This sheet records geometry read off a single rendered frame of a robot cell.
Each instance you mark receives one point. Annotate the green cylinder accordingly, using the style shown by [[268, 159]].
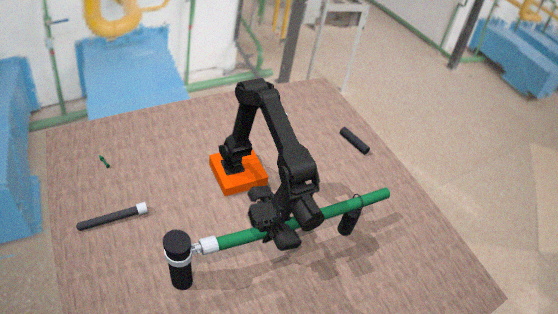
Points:
[[252, 234]]

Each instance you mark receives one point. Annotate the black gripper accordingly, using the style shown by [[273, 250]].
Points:
[[283, 236]]

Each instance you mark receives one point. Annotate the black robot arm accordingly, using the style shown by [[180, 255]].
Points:
[[295, 163]]

